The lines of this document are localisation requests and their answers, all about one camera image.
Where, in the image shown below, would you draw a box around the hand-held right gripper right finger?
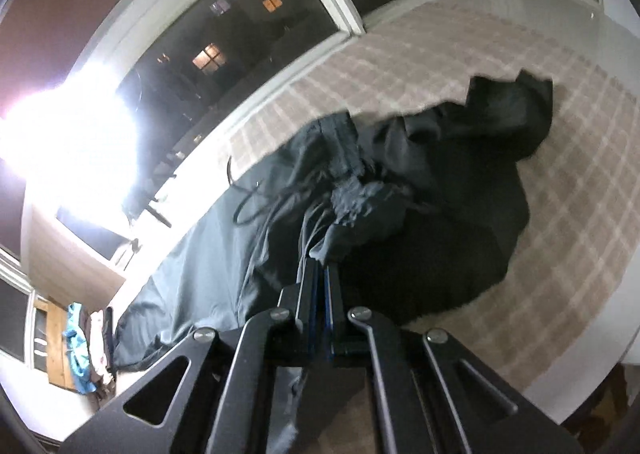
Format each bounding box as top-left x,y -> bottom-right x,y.
325,264 -> 583,454

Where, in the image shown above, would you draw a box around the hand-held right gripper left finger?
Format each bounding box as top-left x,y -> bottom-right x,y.
60,259 -> 329,454

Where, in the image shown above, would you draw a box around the dark grey drawstring pants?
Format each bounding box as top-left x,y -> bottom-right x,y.
112,112 -> 416,454

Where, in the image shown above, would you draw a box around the black garment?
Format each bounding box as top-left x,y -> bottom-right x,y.
345,70 -> 555,327

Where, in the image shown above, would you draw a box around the navy folded garment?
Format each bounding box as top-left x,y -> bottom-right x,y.
102,307 -> 117,376

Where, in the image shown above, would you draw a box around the blue folded garment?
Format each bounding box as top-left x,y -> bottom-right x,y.
62,303 -> 98,395

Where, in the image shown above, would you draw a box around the wooden cabinet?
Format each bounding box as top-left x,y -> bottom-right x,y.
32,297 -> 86,390

